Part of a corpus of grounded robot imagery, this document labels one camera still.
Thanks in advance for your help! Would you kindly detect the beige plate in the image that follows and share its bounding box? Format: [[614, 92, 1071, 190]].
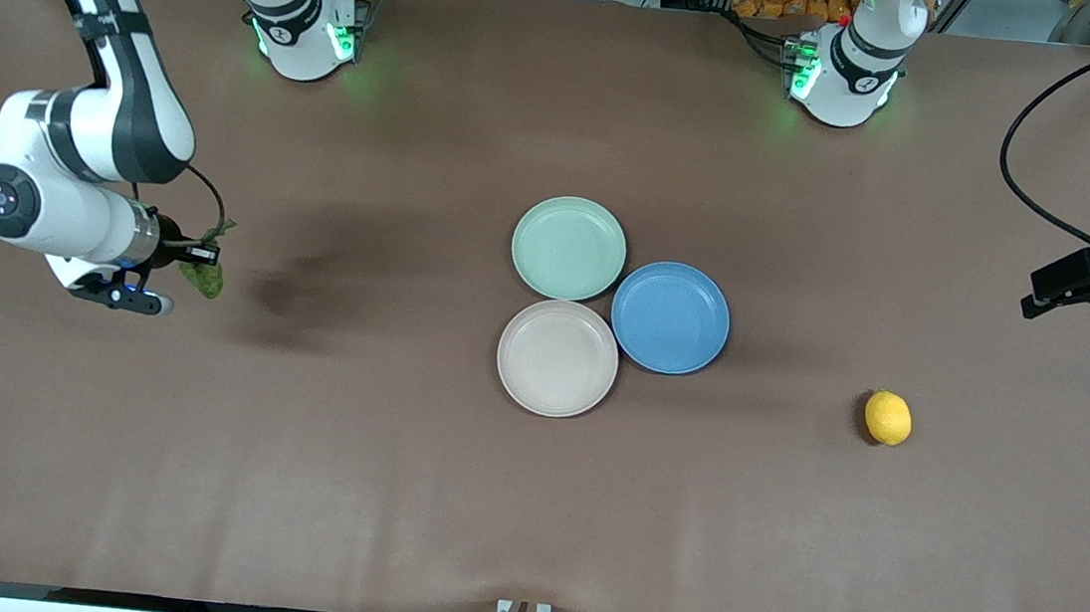
[[491, 293, 626, 424]]

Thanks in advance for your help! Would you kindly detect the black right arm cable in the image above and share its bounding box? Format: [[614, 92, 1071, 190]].
[[178, 162, 231, 238]]

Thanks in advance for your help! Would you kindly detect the yellow lemon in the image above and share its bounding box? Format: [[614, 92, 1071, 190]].
[[861, 387, 917, 449]]

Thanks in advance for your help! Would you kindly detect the light green plate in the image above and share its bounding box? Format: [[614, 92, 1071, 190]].
[[506, 190, 633, 307]]

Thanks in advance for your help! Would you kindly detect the blue plate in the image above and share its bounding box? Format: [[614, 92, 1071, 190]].
[[605, 256, 737, 381]]

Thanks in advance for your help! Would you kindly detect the green lettuce leaf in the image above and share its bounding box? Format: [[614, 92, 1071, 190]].
[[173, 214, 238, 303]]

